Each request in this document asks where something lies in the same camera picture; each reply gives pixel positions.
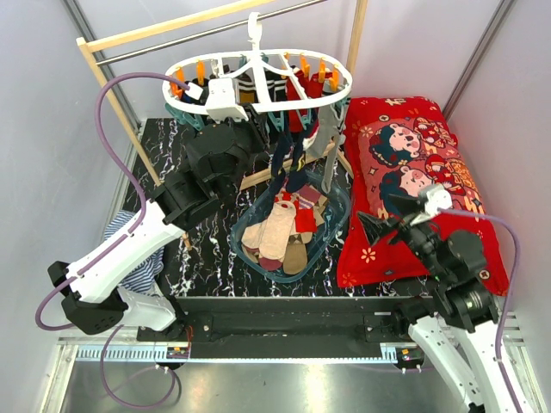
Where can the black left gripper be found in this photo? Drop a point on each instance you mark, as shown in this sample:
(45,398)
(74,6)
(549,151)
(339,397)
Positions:
(259,141)

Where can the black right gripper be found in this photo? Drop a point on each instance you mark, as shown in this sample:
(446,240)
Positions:
(375,227)

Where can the beige sock with red cuff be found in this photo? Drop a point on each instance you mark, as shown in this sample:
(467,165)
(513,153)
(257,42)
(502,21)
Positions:
(277,229)

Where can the white oval clip hanger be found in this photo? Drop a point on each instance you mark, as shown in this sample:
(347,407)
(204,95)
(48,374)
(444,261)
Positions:
(190,98)

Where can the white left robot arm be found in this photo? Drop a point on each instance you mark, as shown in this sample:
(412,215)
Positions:
(94,299)

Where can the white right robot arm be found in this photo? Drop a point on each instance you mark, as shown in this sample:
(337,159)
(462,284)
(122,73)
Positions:
(461,331)

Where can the clear blue plastic bin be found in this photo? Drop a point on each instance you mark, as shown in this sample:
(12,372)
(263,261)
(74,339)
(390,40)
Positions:
(310,236)

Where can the mustard yellow hanging sock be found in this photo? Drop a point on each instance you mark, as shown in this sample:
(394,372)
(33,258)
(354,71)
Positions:
(246,90)

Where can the red cartoon print pillow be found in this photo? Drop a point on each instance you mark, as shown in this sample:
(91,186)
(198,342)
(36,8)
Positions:
(396,146)

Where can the navy hanging sock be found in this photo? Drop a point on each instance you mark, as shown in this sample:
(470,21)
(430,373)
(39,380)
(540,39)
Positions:
(294,179)

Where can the purple striped beige sock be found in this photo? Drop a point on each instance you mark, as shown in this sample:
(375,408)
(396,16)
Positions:
(310,198)

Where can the red hanging sock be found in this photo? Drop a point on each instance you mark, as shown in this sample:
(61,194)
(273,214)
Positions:
(298,120)

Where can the grey hanging sock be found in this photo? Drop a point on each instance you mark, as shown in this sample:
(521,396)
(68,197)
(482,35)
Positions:
(331,123)

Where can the blue striped cloth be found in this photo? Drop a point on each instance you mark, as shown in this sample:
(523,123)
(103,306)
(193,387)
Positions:
(142,279)

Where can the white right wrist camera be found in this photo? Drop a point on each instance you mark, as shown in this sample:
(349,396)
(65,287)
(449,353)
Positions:
(434,199)

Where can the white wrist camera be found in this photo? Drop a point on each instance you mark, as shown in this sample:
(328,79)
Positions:
(434,199)
(221,103)

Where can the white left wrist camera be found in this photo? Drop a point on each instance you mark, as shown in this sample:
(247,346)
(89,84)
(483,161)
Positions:
(221,103)

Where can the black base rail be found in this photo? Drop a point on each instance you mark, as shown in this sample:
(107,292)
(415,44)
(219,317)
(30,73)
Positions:
(214,318)

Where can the wooden drying rack frame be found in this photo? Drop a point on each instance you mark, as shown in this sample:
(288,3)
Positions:
(118,99)

